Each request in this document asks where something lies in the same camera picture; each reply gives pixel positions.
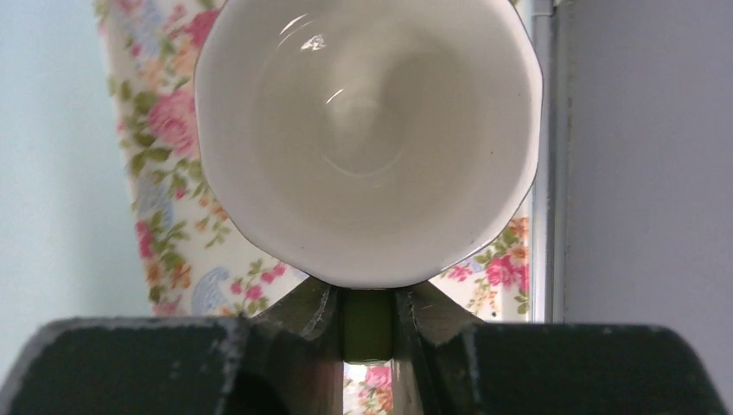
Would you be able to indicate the aluminium frame rail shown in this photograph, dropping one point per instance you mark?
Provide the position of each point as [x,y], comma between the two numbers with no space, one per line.
[551,38]

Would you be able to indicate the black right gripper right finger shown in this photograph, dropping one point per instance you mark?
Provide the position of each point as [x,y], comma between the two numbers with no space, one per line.
[449,361]

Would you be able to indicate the yellow mug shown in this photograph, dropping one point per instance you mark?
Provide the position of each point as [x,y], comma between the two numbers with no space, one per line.
[369,144]

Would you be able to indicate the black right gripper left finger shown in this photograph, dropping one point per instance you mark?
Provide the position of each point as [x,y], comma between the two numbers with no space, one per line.
[285,360]

